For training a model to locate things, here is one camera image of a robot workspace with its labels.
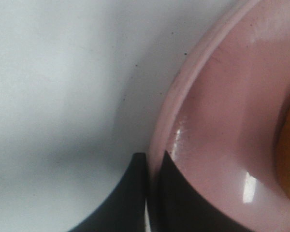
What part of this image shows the pink round plate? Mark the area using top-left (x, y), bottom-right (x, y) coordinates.
top-left (147, 0), bottom-right (290, 232)

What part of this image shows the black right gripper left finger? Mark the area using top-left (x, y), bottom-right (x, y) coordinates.
top-left (73, 153), bottom-right (147, 232)

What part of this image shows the burger with sesame bun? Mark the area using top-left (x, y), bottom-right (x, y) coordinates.
top-left (275, 92), bottom-right (290, 200)

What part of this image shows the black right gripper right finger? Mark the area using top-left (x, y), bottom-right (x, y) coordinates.
top-left (149, 152), bottom-right (249, 232)

